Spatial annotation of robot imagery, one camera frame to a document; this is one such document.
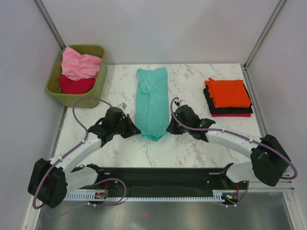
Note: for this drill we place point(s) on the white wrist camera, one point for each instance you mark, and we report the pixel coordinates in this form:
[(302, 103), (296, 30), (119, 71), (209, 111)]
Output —
[(178, 102), (122, 106)]

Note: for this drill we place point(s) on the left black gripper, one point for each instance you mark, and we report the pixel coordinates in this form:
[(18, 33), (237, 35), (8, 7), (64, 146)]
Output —
[(132, 130)]

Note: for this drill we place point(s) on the magenta folded t shirt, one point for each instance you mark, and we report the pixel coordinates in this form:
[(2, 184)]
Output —
[(231, 115)]

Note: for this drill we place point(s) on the pink t shirt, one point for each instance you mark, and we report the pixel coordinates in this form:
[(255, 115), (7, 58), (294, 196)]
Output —
[(76, 66)]

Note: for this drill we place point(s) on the teal t shirt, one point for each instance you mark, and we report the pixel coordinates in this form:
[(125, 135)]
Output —
[(152, 103)]

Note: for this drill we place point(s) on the black folded t shirt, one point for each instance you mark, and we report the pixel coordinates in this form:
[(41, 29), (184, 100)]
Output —
[(225, 110)]

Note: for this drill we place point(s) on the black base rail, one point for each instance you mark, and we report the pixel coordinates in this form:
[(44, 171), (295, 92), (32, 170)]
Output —
[(165, 182)]

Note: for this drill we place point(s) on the red t shirt in bin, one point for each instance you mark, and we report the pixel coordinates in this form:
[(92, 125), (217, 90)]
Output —
[(81, 86)]

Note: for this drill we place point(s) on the white slotted cable duct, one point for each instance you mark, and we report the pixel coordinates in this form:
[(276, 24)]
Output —
[(92, 196)]

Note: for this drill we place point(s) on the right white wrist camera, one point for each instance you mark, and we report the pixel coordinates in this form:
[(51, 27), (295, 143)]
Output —
[(178, 102)]

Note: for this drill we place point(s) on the orange folded t shirt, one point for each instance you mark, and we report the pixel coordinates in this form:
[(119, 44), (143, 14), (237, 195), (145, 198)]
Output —
[(228, 93)]

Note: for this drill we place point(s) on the olive green plastic bin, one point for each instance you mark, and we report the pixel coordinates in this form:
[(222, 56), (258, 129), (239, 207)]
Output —
[(85, 100)]

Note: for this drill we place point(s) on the left aluminium frame post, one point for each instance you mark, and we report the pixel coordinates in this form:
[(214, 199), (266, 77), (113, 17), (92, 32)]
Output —
[(49, 22)]

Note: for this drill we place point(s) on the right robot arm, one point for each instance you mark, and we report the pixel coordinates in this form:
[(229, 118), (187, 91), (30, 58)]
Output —
[(267, 160)]

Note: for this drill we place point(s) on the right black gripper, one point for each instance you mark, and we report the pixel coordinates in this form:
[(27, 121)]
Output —
[(172, 129)]

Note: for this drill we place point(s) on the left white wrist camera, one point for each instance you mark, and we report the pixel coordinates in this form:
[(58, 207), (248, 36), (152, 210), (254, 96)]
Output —
[(122, 106)]

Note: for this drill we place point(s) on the right aluminium frame post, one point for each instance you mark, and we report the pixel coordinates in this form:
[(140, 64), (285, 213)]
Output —
[(268, 26)]

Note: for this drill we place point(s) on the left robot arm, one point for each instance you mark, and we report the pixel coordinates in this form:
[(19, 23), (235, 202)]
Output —
[(53, 179)]

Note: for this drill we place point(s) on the aluminium frame post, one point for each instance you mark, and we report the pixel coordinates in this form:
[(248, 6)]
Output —
[(49, 22), (268, 26)]

